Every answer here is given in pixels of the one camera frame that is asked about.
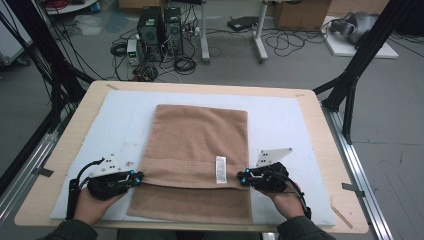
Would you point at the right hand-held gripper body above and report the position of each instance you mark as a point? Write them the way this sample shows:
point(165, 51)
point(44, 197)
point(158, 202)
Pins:
point(271, 175)

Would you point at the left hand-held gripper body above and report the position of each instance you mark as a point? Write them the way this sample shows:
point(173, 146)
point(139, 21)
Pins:
point(106, 185)

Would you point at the tan towel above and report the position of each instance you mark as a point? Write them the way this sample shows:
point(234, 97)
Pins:
point(196, 143)

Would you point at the person's left hand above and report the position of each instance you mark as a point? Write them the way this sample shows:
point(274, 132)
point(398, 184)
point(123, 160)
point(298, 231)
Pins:
point(88, 208)

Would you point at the person's right hand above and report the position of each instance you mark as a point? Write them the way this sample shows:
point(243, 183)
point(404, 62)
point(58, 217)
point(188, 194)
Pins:
point(286, 205)

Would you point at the white grid mat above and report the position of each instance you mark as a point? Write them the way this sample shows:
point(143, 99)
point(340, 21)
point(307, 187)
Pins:
point(286, 126)

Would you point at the grey tape piece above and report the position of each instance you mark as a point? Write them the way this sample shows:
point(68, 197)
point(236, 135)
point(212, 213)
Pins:
point(352, 189)
point(43, 172)

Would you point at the thin wooden stick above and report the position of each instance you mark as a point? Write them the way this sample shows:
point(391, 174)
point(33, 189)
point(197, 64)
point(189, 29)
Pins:
point(341, 217)

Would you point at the white power supply unit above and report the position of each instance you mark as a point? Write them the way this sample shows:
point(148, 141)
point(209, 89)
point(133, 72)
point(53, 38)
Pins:
point(133, 51)

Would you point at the large black computer tower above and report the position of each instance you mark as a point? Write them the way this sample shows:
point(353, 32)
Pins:
point(149, 30)

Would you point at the slim black computer tower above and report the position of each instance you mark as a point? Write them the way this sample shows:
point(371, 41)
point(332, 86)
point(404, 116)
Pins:
point(174, 30)

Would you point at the flat black device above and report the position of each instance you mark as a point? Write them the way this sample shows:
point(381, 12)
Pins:
point(242, 23)

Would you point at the clear plastic sheet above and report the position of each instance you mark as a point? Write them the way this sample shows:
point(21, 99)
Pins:
point(88, 26)

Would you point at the brown cardboard box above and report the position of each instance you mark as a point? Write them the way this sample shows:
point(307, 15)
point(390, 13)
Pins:
point(301, 13)

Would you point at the white floor board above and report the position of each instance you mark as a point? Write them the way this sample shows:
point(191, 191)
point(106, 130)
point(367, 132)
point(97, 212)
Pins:
point(383, 51)

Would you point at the grey plastic shell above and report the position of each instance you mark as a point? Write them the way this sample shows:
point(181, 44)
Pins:
point(356, 25)

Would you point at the round white table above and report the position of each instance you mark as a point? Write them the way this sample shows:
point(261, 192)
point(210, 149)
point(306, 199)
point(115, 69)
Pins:
point(71, 7)

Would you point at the aluminium rail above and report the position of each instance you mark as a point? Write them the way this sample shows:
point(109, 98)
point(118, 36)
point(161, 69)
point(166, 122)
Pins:
point(361, 176)
point(30, 166)

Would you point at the black metal frame stand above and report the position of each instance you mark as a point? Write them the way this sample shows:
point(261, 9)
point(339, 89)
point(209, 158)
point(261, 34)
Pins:
point(361, 56)
point(50, 56)

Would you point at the white desk frame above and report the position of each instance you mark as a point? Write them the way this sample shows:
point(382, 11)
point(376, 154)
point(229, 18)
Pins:
point(204, 36)

